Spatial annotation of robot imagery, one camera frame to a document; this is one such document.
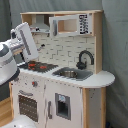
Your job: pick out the black toy stovetop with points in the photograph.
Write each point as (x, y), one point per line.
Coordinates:
(38, 66)

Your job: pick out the red right stove knob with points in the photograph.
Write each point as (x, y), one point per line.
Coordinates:
(34, 83)

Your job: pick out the toy oven door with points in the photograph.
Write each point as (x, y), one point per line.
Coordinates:
(27, 105)

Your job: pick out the grey toy sink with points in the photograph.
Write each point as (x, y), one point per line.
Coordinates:
(81, 74)

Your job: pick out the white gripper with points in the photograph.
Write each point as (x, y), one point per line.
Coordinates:
(21, 39)

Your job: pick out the black toy faucet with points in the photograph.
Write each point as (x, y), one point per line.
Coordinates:
(82, 63)

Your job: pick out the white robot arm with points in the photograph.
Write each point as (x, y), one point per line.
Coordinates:
(8, 72)

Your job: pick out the grey range hood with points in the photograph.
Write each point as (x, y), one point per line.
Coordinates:
(40, 23)

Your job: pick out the grey ice dispenser panel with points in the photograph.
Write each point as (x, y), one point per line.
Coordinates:
(63, 107)

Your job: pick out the small metal pot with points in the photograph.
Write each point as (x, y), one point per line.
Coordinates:
(70, 74)

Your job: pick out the white microwave door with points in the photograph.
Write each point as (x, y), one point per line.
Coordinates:
(70, 25)

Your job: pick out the wooden toy kitchen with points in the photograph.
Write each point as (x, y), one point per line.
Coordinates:
(87, 97)

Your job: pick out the grey cabinet door handle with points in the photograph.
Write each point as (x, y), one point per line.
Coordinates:
(49, 110)

